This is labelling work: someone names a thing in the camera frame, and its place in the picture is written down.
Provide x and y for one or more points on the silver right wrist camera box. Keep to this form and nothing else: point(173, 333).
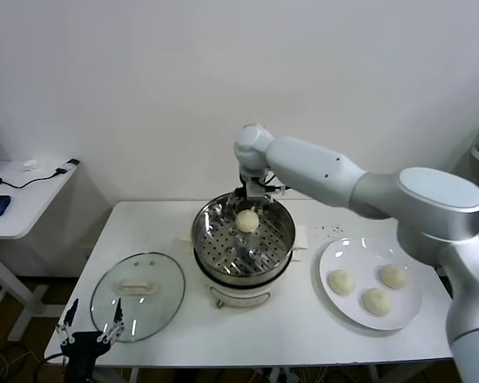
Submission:
point(257, 190)

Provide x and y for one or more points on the oval glass pot lid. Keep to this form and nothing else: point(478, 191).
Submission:
point(155, 275)

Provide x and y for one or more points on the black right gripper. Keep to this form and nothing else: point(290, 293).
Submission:
point(242, 189)

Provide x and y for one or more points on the black usb adapter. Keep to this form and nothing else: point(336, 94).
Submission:
point(72, 163)

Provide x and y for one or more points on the small white desk object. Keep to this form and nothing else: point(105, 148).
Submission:
point(31, 165)

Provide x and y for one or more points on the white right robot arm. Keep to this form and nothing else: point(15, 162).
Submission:
point(315, 167)

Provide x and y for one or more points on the cream electric cooker pot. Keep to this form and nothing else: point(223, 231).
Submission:
point(239, 297)

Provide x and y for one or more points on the white oval plate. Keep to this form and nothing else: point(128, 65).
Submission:
point(335, 255)

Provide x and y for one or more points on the white steamed baozi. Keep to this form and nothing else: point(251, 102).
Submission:
point(377, 302)
point(342, 282)
point(246, 221)
point(394, 276)

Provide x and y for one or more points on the perforated steel steamer basket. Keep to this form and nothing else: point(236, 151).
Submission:
point(211, 227)

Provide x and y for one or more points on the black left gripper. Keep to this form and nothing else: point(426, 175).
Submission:
point(85, 343)

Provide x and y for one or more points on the white side desk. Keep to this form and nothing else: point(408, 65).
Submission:
point(24, 207)

